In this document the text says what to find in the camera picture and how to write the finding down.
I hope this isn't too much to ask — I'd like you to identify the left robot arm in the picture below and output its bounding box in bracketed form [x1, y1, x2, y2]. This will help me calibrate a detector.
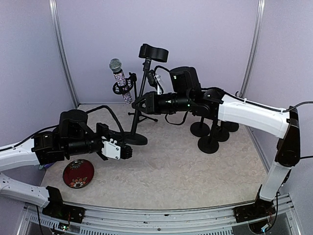
[0, 110, 109, 220]

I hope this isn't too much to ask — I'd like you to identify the red floral plate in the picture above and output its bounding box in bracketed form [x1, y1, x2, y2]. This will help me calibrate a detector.
[63, 159, 94, 189]

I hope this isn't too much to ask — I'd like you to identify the black stand of purple microphone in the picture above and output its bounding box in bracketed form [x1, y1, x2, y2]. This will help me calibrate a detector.
[190, 117, 210, 137]

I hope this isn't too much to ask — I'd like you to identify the purple-head microphone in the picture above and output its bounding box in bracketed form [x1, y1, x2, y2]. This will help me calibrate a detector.
[44, 163, 54, 169]

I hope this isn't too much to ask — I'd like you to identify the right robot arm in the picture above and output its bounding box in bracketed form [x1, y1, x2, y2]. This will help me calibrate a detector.
[132, 67, 300, 217]

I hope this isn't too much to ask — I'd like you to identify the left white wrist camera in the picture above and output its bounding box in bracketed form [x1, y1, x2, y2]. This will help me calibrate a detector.
[100, 137, 133, 160]

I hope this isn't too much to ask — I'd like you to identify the black stand of orange microphone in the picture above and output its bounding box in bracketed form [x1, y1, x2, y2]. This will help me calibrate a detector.
[226, 92, 243, 133]

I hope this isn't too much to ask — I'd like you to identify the aluminium frame post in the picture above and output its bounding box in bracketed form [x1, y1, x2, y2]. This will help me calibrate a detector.
[49, 0, 80, 108]
[237, 0, 266, 98]

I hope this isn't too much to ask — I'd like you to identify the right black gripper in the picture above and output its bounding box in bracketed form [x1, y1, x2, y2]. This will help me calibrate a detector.
[131, 90, 192, 115]

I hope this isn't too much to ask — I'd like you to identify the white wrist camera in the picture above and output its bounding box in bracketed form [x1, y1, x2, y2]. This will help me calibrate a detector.
[147, 70, 164, 95]
[100, 137, 133, 160]

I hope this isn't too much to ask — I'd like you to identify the front aluminium rail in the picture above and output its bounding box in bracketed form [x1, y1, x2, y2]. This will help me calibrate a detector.
[22, 193, 301, 235]

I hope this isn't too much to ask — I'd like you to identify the black stand of teal microphone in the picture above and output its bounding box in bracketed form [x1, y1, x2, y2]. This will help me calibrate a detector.
[198, 120, 219, 154]

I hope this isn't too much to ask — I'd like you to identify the black stand of pink microphone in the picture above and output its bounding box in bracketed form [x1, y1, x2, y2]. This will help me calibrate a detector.
[213, 121, 230, 142]

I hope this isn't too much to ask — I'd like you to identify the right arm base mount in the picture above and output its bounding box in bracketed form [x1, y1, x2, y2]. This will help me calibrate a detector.
[233, 204, 276, 223]

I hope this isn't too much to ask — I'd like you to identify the glitter silver-head microphone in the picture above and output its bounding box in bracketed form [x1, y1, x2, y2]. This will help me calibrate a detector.
[109, 58, 133, 104]

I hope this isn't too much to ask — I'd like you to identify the black tripod stand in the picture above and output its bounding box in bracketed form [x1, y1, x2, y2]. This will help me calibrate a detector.
[112, 72, 158, 123]

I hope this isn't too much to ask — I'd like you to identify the right aluminium frame post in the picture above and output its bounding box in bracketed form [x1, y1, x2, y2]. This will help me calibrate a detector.
[237, 0, 266, 98]

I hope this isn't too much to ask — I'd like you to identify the left aluminium frame post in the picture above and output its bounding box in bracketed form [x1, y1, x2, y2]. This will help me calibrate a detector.
[49, 0, 80, 108]

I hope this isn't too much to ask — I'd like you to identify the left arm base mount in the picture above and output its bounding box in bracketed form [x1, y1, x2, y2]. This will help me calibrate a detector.
[42, 204, 86, 224]

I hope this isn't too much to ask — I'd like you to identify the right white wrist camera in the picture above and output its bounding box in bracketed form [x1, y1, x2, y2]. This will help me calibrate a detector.
[147, 70, 164, 95]

